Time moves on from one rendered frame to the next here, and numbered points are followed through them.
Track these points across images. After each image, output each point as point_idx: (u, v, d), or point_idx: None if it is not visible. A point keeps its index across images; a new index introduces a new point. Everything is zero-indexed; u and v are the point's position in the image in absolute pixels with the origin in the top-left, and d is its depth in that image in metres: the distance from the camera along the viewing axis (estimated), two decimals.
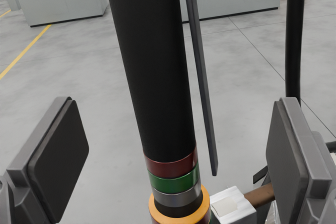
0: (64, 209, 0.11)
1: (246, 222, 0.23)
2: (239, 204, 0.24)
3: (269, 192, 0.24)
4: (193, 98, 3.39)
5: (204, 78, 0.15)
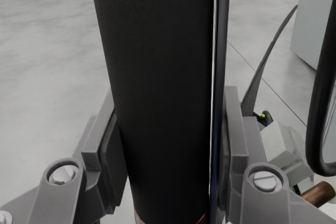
0: (122, 193, 0.12)
1: None
2: None
3: None
4: None
5: (221, 118, 0.10)
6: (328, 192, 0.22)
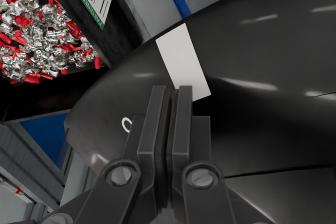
0: (168, 195, 0.11)
1: None
2: None
3: None
4: None
5: None
6: None
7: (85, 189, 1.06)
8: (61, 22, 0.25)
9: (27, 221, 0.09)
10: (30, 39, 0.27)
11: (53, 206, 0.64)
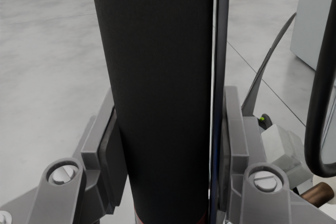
0: (122, 193, 0.12)
1: None
2: None
3: None
4: None
5: (221, 121, 0.10)
6: (327, 193, 0.23)
7: None
8: None
9: None
10: None
11: None
